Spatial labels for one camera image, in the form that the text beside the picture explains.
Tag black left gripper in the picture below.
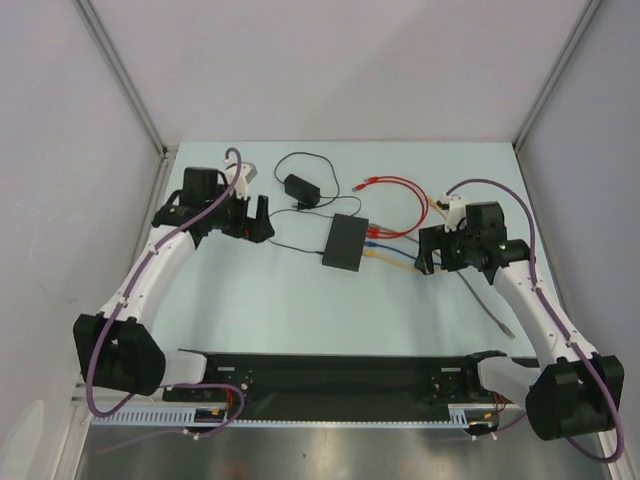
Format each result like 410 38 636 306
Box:
206 184 273 243

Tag blue ethernet cable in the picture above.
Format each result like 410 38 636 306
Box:
363 241 444 266

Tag red ethernet cable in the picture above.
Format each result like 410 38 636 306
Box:
364 174 432 236
353 180 429 240

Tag yellow ethernet cable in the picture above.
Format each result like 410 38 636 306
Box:
363 197 449 275

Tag black network switch box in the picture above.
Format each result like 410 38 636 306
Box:
321 214 369 272

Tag grey ethernet cable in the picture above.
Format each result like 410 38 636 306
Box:
367 224 516 341

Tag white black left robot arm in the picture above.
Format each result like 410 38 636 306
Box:
73 160 275 400

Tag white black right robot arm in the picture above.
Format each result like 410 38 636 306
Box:
415 195 624 440

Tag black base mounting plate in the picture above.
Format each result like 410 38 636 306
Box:
162 349 541 424

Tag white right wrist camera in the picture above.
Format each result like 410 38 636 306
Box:
437 193 468 232

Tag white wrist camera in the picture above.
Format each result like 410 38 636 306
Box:
224 160 258 200
437 193 468 232

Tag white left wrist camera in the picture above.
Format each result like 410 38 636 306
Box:
224 160 258 200

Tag white slotted cable duct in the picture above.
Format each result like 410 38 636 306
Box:
92 406 495 429

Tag aluminium front frame rail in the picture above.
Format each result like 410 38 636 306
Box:
70 382 100 405

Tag left aluminium frame post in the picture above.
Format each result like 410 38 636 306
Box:
72 0 169 159

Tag aluminium frame post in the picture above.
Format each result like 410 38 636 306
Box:
72 0 169 159
512 0 605 155

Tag right aluminium frame post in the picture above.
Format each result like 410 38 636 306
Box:
512 0 605 155

